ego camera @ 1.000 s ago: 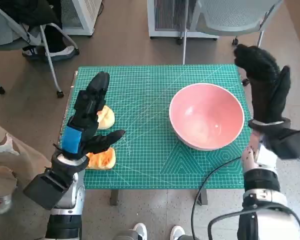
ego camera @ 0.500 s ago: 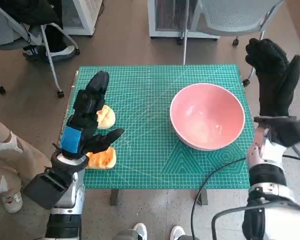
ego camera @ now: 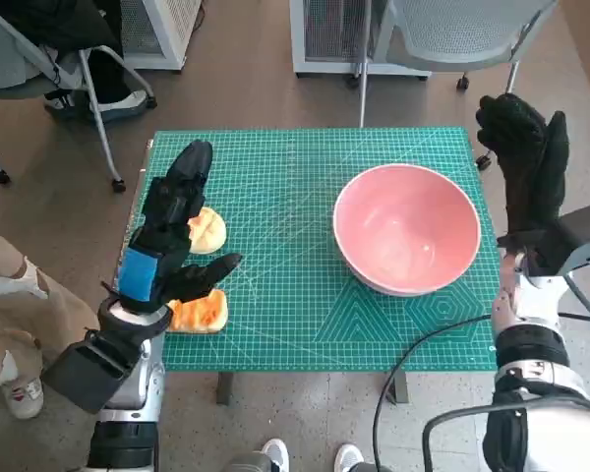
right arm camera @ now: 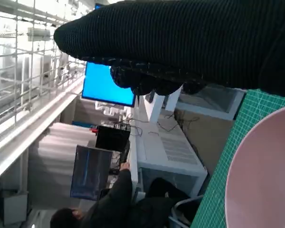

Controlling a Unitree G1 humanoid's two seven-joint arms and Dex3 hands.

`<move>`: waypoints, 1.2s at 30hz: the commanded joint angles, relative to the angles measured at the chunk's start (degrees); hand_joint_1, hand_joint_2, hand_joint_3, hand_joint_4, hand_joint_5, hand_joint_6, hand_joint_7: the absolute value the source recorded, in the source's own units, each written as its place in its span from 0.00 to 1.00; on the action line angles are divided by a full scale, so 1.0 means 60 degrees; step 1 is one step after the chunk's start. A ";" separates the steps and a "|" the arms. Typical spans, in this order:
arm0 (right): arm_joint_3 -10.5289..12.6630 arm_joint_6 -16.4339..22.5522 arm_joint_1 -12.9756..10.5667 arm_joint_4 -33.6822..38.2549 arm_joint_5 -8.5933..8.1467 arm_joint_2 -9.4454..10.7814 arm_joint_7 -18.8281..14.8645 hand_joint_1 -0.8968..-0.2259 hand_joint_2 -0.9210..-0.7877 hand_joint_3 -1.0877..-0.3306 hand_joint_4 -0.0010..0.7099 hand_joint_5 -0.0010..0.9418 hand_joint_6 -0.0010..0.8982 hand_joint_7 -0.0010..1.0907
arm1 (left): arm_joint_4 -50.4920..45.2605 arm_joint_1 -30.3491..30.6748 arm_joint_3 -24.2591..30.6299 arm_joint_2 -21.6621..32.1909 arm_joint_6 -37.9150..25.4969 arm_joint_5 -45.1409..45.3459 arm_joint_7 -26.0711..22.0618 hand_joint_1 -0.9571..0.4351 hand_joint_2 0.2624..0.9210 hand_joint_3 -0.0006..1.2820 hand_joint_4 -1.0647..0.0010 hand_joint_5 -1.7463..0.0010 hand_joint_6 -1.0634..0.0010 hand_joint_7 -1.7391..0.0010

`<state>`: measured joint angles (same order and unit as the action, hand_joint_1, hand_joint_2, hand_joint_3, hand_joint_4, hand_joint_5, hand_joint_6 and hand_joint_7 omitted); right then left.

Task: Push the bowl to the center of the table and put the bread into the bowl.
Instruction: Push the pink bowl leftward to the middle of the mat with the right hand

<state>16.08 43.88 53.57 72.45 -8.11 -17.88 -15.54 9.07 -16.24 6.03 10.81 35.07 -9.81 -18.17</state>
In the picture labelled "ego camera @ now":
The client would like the dark metal table leg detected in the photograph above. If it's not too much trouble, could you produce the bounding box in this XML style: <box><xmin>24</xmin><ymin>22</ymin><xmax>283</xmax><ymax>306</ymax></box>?
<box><xmin>216</xmin><ymin>372</ymin><xmax>234</xmax><ymax>406</ymax></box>
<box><xmin>386</xmin><ymin>371</ymin><xmax>409</xmax><ymax>404</ymax></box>

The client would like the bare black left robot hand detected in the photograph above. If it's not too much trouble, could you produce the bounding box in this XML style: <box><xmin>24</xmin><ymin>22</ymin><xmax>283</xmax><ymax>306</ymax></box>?
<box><xmin>115</xmin><ymin>140</ymin><xmax>244</xmax><ymax>316</ymax></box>

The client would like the grey office chair mesh back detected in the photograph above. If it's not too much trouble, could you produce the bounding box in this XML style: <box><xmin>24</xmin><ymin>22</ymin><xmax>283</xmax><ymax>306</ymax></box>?
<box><xmin>357</xmin><ymin>0</ymin><xmax>560</xmax><ymax>171</ymax></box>

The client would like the grey office chair solid seat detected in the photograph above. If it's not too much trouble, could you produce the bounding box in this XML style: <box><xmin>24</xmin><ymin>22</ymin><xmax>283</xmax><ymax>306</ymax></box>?
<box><xmin>0</xmin><ymin>0</ymin><xmax>158</xmax><ymax>193</ymax></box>

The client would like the round toy bread bun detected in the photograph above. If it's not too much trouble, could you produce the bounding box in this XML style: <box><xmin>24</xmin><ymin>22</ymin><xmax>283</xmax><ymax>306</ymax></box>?
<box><xmin>186</xmin><ymin>206</ymin><xmax>227</xmax><ymax>256</ymax></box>

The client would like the white shoe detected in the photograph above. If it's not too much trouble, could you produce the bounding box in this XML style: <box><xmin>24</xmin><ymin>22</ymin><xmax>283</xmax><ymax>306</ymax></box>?
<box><xmin>261</xmin><ymin>439</ymin><xmax>290</xmax><ymax>472</ymax></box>
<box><xmin>334</xmin><ymin>443</ymin><xmax>365</xmax><ymax>472</ymax></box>

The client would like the green cutting mat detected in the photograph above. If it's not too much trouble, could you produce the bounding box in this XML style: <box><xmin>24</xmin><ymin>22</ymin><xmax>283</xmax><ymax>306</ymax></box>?
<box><xmin>142</xmin><ymin>126</ymin><xmax>502</xmax><ymax>373</ymax></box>

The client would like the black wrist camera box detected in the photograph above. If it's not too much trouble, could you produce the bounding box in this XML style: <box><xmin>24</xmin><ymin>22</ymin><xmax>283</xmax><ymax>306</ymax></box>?
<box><xmin>43</xmin><ymin>328</ymin><xmax>142</xmax><ymax>414</ymax></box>
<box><xmin>530</xmin><ymin>200</ymin><xmax>590</xmax><ymax>324</ymax></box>

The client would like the person in beige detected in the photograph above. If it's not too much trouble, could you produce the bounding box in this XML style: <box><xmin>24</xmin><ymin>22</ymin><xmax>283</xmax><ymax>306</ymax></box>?
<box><xmin>0</xmin><ymin>176</ymin><xmax>99</xmax><ymax>419</ymax></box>

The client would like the person in black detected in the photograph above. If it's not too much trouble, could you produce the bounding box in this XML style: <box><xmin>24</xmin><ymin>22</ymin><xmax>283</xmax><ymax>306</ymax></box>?
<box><xmin>0</xmin><ymin>0</ymin><xmax>148</xmax><ymax>119</ymax></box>

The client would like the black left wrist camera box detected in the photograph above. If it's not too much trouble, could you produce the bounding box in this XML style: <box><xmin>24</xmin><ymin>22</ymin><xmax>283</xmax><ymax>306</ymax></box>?
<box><xmin>43</xmin><ymin>328</ymin><xmax>142</xmax><ymax>414</ymax></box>

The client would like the pink bowl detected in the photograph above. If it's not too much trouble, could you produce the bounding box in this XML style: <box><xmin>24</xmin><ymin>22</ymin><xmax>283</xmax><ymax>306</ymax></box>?
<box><xmin>332</xmin><ymin>164</ymin><xmax>483</xmax><ymax>298</ymax></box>

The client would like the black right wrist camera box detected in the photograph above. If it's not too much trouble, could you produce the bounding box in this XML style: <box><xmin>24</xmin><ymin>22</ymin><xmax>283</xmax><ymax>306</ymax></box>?
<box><xmin>530</xmin><ymin>200</ymin><xmax>590</xmax><ymax>324</ymax></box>

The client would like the long toy bread loaf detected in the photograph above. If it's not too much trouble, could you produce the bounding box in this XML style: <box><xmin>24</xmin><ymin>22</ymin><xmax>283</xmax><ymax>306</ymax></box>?
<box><xmin>168</xmin><ymin>288</ymin><xmax>229</xmax><ymax>334</ymax></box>

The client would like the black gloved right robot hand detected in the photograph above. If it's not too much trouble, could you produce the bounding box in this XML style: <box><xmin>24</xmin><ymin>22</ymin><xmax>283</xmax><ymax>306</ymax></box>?
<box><xmin>475</xmin><ymin>92</ymin><xmax>570</xmax><ymax>236</ymax></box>

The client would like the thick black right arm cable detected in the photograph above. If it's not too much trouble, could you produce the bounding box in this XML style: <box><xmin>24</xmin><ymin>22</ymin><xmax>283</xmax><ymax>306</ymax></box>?
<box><xmin>422</xmin><ymin>396</ymin><xmax>590</xmax><ymax>472</ymax></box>

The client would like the long thin black cable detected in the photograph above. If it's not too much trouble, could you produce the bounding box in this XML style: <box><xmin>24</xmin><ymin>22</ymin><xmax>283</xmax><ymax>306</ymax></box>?
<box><xmin>372</xmin><ymin>314</ymin><xmax>496</xmax><ymax>472</ymax></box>

